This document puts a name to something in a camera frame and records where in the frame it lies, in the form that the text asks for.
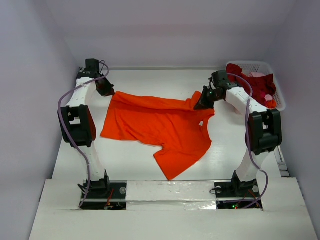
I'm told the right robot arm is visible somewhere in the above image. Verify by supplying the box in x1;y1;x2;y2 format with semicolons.
194;70;282;199

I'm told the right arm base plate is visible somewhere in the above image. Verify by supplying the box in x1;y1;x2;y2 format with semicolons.
209;181;260;210

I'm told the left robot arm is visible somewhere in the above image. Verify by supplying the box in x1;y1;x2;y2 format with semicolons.
57;58;115;199

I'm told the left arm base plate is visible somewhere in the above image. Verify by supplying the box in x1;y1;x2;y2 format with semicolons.
80;181;127;211

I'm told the orange t shirt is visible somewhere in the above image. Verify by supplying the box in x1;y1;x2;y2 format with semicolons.
100;91;215;181

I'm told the dark red t shirt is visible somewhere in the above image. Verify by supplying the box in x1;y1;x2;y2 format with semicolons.
226;63;277;109

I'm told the white plastic basket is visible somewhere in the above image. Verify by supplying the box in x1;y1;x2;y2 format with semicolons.
226;60;286;111

